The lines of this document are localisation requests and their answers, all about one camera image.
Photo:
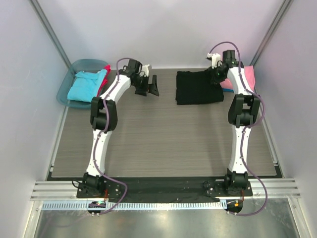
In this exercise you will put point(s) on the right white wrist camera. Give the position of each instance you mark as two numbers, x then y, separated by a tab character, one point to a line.
214	59

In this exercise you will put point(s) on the aluminium corner post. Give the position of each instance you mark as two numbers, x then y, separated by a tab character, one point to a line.
282	11
50	31

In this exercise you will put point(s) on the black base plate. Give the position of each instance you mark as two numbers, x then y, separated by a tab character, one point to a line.
160	189

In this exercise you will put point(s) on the pink folded t shirt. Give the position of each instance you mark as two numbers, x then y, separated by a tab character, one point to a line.
247	79

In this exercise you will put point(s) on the light blue t shirt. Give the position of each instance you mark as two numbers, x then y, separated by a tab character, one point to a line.
86	86

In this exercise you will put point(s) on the right aluminium corner post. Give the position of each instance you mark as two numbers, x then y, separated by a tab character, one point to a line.
282	11

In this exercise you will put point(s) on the red t shirt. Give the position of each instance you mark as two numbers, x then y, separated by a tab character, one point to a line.
105	80

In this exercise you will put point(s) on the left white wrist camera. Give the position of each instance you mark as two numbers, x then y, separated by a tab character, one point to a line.
145	70

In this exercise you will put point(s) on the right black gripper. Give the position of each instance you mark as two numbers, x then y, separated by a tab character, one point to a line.
214	80

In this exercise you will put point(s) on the black t shirt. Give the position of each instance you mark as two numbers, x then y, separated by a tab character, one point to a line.
195	88

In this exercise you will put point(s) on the teal plastic basket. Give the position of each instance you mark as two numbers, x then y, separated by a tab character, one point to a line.
88	65

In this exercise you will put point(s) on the white slotted cable duct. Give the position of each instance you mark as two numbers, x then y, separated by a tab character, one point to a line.
98	205

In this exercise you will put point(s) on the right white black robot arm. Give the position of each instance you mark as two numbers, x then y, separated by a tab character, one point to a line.
242	115

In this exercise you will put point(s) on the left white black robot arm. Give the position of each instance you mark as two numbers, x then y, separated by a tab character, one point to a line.
104	119

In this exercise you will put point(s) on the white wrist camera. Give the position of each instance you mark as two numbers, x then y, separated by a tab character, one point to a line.
145	70
214	59

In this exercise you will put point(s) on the left aluminium corner post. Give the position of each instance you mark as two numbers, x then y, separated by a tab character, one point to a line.
50	31

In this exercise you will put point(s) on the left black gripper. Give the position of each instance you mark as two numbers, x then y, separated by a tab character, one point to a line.
152	88

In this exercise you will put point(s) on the aluminium rail beam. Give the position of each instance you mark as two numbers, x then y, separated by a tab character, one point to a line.
64	190

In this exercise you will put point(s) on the blue folded t shirt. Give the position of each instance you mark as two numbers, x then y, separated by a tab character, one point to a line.
228	90

